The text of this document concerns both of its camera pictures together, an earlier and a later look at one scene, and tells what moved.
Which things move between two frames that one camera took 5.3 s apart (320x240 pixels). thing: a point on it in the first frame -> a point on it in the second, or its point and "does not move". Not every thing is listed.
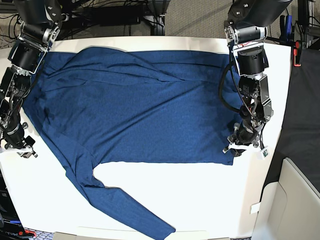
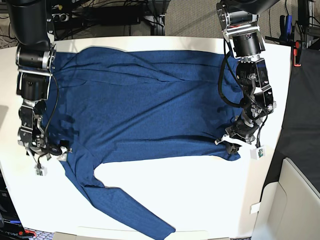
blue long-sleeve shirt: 95,105 does not move
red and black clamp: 297,53 does not move
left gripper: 14,135 -> 41,146
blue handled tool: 288,26 does not move
